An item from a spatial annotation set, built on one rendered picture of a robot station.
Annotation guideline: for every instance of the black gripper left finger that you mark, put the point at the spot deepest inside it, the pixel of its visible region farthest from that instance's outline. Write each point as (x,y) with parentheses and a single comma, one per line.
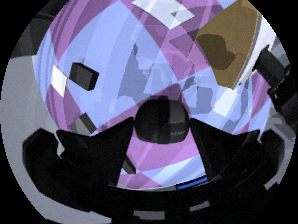
(107,149)

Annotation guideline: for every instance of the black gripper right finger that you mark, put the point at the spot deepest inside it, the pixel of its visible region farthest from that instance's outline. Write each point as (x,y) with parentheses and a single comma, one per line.
(218,148)

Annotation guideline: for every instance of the white flat plate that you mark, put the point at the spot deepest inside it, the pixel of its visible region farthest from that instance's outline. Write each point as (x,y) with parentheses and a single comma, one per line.
(59,80)

